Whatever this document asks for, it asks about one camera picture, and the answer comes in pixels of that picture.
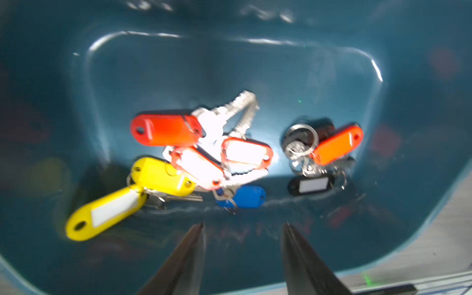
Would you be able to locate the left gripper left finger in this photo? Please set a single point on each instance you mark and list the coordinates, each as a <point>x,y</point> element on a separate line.
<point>182,272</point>

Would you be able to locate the long yellow key tag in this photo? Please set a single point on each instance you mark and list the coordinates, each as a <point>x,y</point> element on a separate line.
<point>96,217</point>

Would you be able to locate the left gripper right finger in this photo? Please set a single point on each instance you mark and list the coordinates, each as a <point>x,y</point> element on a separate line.
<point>305,272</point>

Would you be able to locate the orange red key tag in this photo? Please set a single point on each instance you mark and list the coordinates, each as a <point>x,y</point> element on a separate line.
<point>166,130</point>

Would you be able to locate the red key tag white label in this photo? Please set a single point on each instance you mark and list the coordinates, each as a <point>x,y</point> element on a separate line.
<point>200,169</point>

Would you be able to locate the blue key tag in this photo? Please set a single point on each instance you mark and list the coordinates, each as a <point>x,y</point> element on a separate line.
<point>237,197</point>

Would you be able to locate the teal plastic storage box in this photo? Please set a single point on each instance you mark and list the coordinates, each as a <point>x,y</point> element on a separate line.
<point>75,73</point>

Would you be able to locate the black key tag white label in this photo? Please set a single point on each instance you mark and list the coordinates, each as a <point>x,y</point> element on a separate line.
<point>299,186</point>

